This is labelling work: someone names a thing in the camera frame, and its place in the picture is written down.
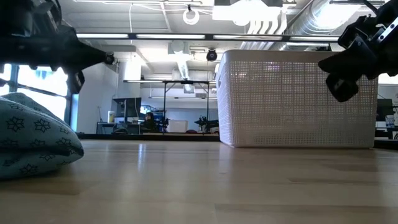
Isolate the blue patterned hospital gown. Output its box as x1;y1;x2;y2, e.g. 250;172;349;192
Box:
0;92;85;181

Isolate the white laptop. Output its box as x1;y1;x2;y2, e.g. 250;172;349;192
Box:
169;119;189;134

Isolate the silver ventilation duct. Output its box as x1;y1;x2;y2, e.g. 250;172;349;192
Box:
270;0;374;51

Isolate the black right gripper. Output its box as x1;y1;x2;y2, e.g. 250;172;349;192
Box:
317;15;398;78

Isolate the dark office desk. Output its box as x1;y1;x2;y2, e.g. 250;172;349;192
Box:
95;121;142;135

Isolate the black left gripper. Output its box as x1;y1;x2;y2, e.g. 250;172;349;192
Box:
0;26;109;74

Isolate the person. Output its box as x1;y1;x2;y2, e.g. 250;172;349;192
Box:
143;111;158;132

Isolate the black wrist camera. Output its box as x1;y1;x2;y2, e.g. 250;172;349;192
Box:
67;70;86;95
325;72;361;103

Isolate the black frame stand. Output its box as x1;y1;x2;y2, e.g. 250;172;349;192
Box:
161;80;211;134

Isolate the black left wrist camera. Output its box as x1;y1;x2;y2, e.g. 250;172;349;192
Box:
67;70;86;95

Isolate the white ceiling ring lamp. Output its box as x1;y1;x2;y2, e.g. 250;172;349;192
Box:
182;7;200;26

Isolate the long ceiling light strip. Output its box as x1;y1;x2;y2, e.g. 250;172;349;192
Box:
76;32;341;44

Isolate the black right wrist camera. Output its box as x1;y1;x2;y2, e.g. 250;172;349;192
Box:
325;72;361;103

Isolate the dark computer monitor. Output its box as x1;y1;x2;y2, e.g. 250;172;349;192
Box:
111;98;142;124
375;98;395;123

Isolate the white perforated plastic basket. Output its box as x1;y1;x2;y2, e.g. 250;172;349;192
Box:
215;49;379;149

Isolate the bright window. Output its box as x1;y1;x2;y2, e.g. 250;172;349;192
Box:
0;63;71;124

